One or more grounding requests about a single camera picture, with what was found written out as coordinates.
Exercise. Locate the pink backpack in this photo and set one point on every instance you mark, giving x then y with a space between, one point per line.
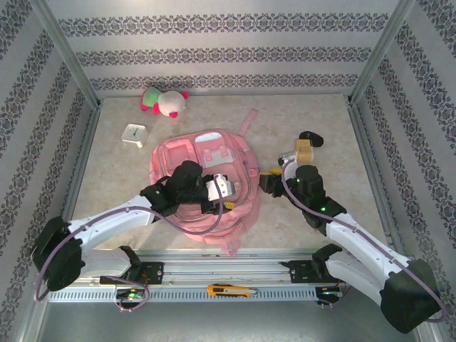
213 221

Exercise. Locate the wooden toy with black cap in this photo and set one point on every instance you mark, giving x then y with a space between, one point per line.
304 151

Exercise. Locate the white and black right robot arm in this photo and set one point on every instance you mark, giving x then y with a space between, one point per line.
363 246

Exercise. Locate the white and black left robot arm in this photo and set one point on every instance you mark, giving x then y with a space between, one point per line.
107 219

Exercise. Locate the black oval case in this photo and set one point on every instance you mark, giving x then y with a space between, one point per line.
315 139

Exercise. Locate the white square alarm clock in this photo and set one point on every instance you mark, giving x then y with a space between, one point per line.
134 135

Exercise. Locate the yellow utility knife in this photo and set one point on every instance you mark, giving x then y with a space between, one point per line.
228 290

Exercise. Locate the white pink green plush toy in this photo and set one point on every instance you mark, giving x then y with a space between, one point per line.
171 101

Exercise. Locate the green-lit circuit board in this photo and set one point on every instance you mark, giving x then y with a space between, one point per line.
329 293
132 295

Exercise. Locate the aluminium linear rail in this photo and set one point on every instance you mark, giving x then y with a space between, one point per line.
228 265

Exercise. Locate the aluminium table side rail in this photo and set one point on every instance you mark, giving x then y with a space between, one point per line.
367 153
83 156

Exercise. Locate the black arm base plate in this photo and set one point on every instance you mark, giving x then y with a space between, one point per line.
155 272
301 270

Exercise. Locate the aluminium frame post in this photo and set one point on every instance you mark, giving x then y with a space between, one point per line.
381 50
67 53

